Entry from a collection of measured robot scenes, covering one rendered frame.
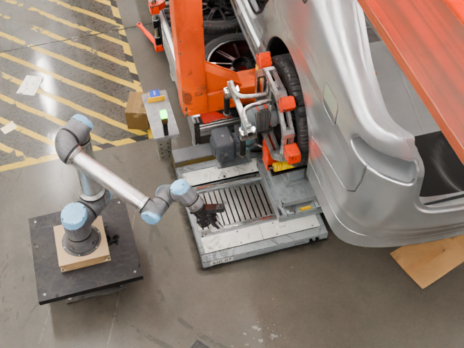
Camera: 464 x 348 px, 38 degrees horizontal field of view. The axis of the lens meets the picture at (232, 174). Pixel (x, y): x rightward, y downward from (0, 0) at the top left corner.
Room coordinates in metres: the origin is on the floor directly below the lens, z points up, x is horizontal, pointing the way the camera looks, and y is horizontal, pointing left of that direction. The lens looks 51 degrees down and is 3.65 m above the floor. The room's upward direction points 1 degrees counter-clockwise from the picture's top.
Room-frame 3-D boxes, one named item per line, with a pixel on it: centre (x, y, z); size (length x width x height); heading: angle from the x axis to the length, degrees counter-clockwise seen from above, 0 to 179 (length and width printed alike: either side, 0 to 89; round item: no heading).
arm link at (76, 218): (2.17, 0.88, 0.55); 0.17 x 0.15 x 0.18; 152
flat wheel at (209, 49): (3.54, -0.08, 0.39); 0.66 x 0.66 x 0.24
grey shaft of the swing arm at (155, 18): (4.21, 0.58, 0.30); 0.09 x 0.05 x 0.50; 15
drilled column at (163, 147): (3.13, 0.48, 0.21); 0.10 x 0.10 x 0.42; 15
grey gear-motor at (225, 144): (2.97, -0.07, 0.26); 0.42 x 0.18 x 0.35; 105
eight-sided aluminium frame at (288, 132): (2.69, -0.25, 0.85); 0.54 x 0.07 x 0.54; 15
